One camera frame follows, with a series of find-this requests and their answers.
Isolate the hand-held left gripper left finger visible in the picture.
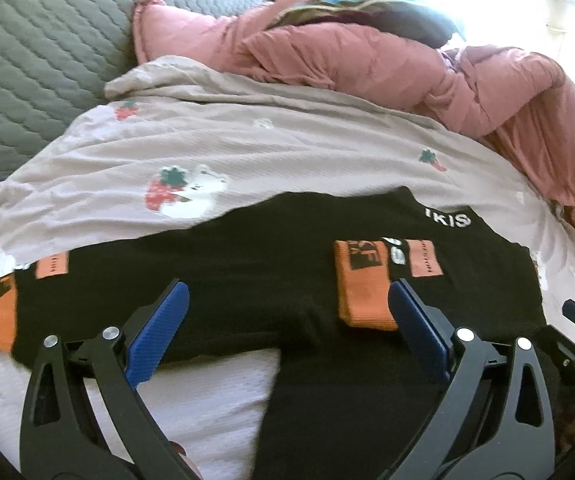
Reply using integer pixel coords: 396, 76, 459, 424
20, 279, 191, 480

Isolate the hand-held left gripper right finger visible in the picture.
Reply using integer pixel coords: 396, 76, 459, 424
387, 277, 561, 480

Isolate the beige strawberry bear printed blanket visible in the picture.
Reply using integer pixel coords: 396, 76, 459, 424
0, 55, 575, 321

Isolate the grey quilted bed cover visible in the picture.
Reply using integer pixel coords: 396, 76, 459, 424
0, 0, 273, 231

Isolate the pink comforter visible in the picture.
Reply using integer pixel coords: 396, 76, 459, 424
132, 0, 575, 281

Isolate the black shirt with orange cuffs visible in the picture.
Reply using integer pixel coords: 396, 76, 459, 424
0, 186, 548, 480

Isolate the teal and dark patterned cloth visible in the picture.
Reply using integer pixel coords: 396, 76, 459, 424
267, 0, 468, 48

